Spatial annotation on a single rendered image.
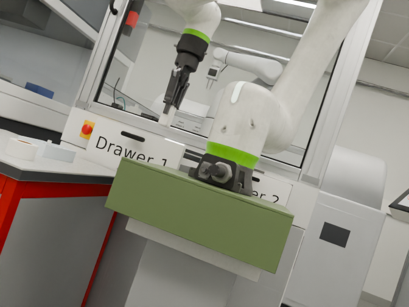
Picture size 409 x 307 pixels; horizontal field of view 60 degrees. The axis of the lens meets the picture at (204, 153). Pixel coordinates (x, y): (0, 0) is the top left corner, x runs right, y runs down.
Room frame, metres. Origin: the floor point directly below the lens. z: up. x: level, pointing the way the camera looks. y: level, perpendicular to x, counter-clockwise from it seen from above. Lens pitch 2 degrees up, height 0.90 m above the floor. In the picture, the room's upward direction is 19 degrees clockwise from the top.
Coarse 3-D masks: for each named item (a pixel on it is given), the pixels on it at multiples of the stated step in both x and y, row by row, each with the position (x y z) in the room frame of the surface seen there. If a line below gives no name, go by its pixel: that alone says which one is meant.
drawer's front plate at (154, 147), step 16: (96, 128) 1.05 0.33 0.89; (112, 128) 1.04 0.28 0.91; (128, 128) 1.03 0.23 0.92; (96, 144) 1.05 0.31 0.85; (128, 144) 1.02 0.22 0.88; (144, 144) 1.01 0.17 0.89; (160, 144) 1.00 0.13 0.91; (176, 144) 0.99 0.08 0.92; (112, 160) 1.03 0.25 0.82; (144, 160) 1.01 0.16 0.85; (160, 160) 1.00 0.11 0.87; (176, 160) 0.99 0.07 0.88
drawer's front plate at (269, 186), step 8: (256, 176) 1.23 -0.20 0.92; (264, 176) 1.23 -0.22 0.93; (256, 184) 1.23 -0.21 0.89; (264, 184) 1.22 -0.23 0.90; (272, 184) 1.22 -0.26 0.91; (280, 184) 1.21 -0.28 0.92; (288, 184) 1.21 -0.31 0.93; (264, 192) 1.22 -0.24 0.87; (272, 192) 1.22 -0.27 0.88; (280, 192) 1.21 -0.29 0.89; (288, 192) 1.20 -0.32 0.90; (272, 200) 1.21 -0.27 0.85; (280, 200) 1.21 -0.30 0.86
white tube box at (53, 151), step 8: (40, 144) 1.06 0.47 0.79; (48, 144) 1.11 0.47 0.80; (56, 144) 1.18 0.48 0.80; (40, 152) 1.05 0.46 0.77; (48, 152) 1.06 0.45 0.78; (56, 152) 1.09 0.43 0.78; (64, 152) 1.11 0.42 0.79; (72, 152) 1.15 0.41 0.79; (64, 160) 1.12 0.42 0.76; (72, 160) 1.16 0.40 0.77
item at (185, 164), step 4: (184, 160) 1.09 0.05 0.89; (188, 160) 1.13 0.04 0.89; (180, 164) 1.06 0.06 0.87; (184, 164) 1.11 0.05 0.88; (188, 164) 1.15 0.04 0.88; (192, 164) 1.19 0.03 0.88; (196, 164) 1.24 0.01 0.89; (180, 168) 1.07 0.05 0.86; (184, 168) 1.11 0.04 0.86; (188, 168) 1.15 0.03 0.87; (188, 172) 1.17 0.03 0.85
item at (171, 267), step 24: (168, 240) 0.70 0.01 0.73; (144, 264) 0.74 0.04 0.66; (168, 264) 0.73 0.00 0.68; (192, 264) 0.72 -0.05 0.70; (216, 264) 0.68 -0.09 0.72; (240, 264) 0.67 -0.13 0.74; (144, 288) 0.74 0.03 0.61; (168, 288) 0.73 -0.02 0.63; (192, 288) 0.72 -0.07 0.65; (216, 288) 0.71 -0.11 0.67
